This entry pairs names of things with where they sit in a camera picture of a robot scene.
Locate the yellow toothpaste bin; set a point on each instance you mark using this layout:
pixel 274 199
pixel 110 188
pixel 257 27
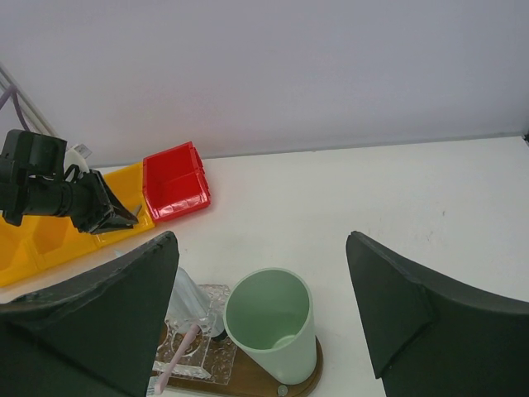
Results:
pixel 56 241

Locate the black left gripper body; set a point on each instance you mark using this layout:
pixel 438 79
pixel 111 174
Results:
pixel 34 182

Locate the empty yellow bin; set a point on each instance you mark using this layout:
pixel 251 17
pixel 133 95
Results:
pixel 18 259

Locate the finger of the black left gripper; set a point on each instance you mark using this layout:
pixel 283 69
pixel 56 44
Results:
pixel 122 217

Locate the oval wooden tray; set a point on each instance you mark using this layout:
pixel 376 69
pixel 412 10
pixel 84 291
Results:
pixel 249 379

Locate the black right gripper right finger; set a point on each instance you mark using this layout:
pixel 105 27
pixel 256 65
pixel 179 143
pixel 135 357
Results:
pixel 430 335

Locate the yellow toothbrush bin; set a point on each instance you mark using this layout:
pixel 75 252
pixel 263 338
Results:
pixel 127 185

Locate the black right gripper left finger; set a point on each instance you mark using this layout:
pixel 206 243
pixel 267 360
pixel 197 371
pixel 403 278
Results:
pixel 95 334

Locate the left aluminium frame post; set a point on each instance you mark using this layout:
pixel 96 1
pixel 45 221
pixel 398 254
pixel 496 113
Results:
pixel 27 112

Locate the red plastic bin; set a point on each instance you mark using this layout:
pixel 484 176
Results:
pixel 175 183

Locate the clear compartment organizer box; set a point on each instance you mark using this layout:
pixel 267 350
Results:
pixel 205 359

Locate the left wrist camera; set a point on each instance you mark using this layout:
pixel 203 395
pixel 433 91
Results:
pixel 77 155

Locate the pink toothbrush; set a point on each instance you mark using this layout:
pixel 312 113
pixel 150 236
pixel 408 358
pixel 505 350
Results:
pixel 158 383

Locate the pale green cup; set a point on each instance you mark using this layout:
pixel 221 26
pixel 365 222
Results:
pixel 269 315

